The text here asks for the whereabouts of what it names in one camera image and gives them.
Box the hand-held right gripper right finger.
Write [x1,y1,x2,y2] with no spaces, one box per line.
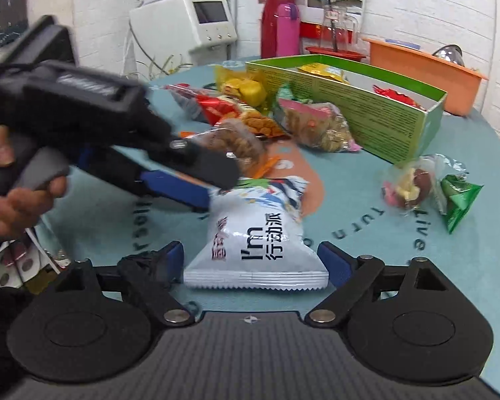
[304,241,448,328]

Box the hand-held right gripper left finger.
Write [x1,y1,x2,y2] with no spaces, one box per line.
[54,241,196,328]

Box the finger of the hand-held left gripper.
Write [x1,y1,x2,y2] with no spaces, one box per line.
[146,131,241,190]
[77,146,212,213]

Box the white snack packet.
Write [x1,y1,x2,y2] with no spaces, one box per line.
[183,176,330,291]

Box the yellow popcorn packet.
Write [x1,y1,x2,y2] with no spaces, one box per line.
[214,67,272,107]

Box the green cardboard box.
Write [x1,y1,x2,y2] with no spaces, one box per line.
[245,53,448,164]

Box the yellow white-label snack packet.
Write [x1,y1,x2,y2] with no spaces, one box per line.
[296,62,349,85]

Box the red lion-print snack packet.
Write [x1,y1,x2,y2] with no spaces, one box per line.
[373,84,426,111]

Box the person's left hand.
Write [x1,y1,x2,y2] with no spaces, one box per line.
[0,126,68,242]

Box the brown nut packet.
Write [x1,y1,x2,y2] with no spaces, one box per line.
[181,119,272,176]

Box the red cracker packet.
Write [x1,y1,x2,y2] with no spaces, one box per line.
[167,84,291,139]

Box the green triangular packet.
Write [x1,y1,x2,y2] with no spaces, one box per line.
[439,174,483,234]
[275,84,296,107]

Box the white appliance with screen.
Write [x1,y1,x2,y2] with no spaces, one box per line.
[129,0,239,67]

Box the clear mixed-candy packet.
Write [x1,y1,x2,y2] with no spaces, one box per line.
[381,154,468,214]

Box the pink-label nut packet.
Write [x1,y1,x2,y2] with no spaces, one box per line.
[275,99,361,153]

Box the red thermos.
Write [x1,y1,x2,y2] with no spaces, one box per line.
[260,0,294,59]

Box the pink bottle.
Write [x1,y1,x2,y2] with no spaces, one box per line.
[275,3,301,57]

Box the red plastic basket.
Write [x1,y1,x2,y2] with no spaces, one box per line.
[306,46,367,63]

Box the glass pitcher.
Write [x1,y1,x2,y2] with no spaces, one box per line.
[322,5,359,53]

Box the orange plastic basin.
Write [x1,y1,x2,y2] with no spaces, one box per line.
[362,37,488,116]

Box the steel bowl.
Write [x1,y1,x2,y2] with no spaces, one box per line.
[433,44,466,67]

